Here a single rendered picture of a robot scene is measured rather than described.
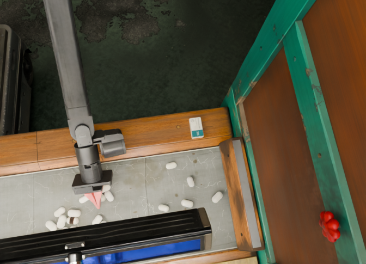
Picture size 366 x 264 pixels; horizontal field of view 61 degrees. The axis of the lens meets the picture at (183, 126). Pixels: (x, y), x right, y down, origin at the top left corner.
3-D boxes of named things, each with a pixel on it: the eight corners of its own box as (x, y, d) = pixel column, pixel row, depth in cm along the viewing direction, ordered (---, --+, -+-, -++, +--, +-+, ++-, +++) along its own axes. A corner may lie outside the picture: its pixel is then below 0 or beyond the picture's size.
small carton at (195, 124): (188, 120, 97) (189, 118, 95) (200, 118, 97) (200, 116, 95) (191, 139, 95) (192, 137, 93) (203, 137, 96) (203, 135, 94)
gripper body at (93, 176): (111, 187, 84) (107, 163, 81) (72, 192, 83) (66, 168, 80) (113, 175, 90) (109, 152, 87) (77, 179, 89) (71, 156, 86)
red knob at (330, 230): (313, 211, 47) (327, 212, 43) (327, 209, 47) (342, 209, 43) (320, 241, 46) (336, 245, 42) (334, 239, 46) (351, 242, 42)
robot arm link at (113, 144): (72, 114, 82) (73, 127, 75) (115, 106, 85) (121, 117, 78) (80, 154, 87) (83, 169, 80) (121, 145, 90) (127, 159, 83)
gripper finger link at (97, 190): (106, 214, 86) (100, 185, 83) (79, 218, 86) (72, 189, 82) (108, 199, 93) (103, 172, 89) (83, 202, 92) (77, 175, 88)
